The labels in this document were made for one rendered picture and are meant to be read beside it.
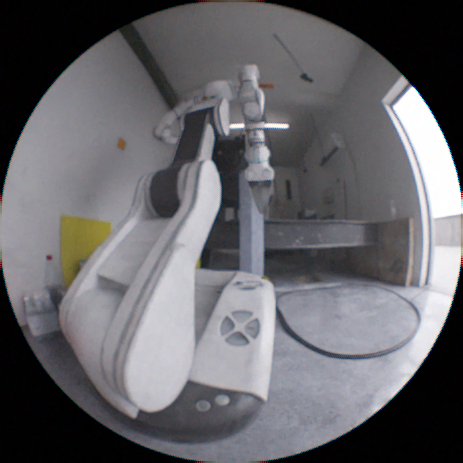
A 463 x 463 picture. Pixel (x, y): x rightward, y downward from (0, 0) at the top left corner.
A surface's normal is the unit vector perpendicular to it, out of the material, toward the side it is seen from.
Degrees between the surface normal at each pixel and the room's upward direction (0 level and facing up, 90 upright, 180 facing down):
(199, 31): 180
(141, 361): 84
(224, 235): 90
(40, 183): 90
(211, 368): 38
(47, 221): 90
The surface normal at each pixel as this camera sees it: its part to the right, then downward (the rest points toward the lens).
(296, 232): -0.11, -0.05
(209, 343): -0.15, -0.82
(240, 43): 0.00, 1.00
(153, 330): 0.96, -0.07
